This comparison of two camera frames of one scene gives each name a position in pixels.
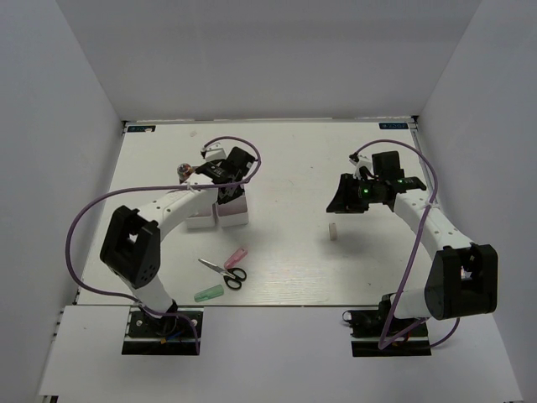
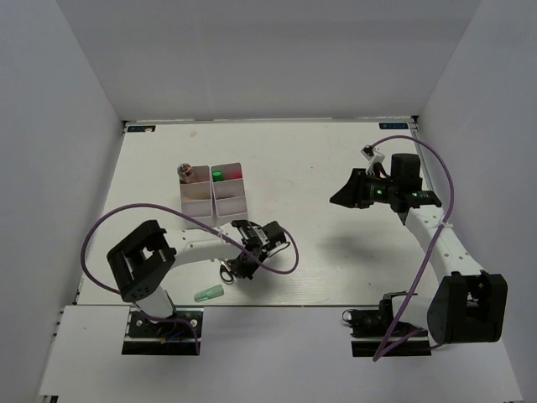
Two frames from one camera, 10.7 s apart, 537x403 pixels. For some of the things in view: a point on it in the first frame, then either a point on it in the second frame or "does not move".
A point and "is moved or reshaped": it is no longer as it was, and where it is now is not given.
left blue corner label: [140, 128] does not move
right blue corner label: [393, 125] does not move
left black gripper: [223, 201] to [242, 270]
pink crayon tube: [184, 170] does not move
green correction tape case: [209, 293] does not move
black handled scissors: [232, 276] is moved or reshaped
